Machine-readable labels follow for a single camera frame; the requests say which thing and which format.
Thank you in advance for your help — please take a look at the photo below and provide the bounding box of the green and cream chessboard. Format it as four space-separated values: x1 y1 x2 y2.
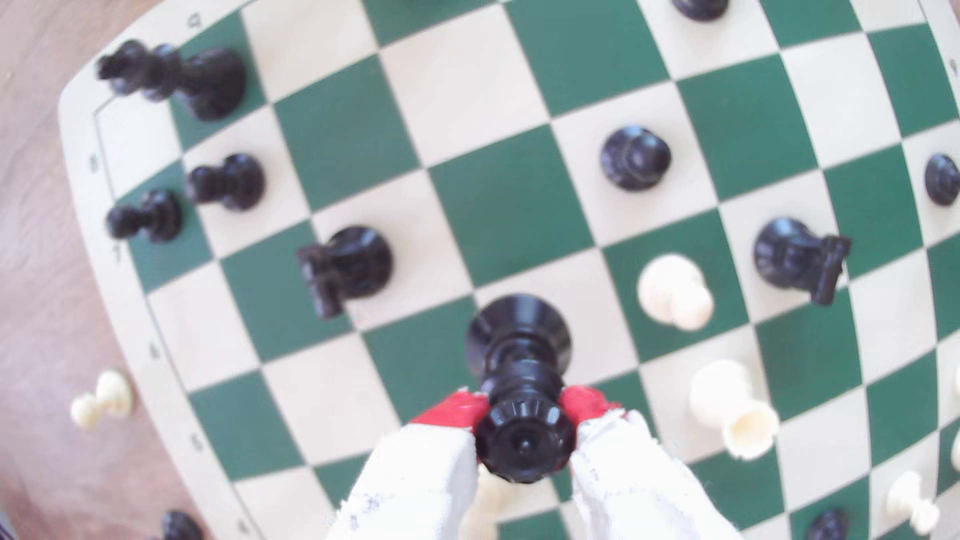
58 0 960 540

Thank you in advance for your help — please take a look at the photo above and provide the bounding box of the black chess king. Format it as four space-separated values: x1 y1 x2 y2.
95 39 248 122

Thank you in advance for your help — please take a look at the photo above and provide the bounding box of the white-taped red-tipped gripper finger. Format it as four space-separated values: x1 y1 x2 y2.
558 385 744 540
326 390 492 540

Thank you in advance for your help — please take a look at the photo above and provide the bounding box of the white chess rook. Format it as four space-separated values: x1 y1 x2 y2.
687 358 782 462

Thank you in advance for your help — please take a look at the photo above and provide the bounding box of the white chess pawn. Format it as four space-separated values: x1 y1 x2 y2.
69 369 135 431
885 469 942 537
636 252 716 333

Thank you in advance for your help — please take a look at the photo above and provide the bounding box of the black chess queen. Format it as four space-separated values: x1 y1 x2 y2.
465 293 578 485

